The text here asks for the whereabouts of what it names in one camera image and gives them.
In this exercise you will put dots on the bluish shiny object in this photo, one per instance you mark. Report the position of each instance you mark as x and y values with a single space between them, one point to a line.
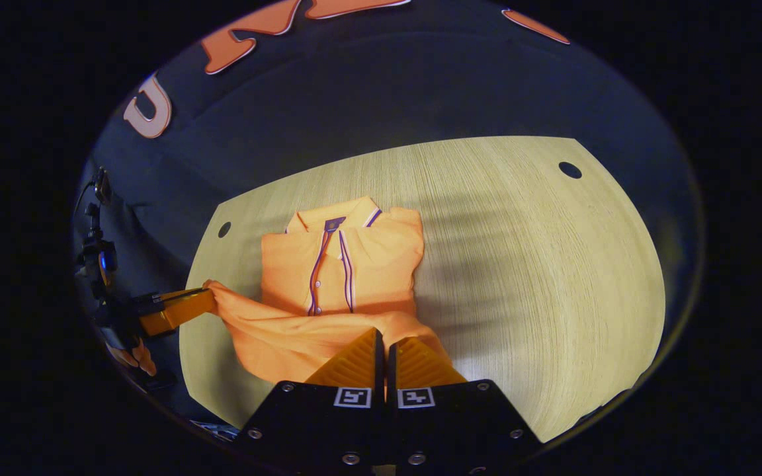
219 431

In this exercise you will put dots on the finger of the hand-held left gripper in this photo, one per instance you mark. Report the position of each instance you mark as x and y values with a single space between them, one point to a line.
182 309

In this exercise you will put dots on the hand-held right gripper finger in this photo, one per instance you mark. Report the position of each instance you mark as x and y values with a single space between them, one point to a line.
391 377
381 377

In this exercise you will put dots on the orange T-shirt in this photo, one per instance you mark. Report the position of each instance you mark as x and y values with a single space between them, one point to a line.
354 271

